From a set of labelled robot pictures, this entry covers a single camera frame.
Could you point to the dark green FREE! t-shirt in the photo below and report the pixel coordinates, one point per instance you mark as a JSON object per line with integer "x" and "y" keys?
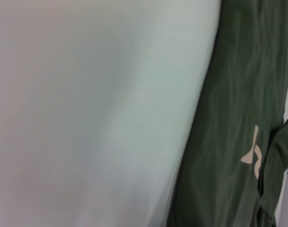
{"x": 229, "y": 118}

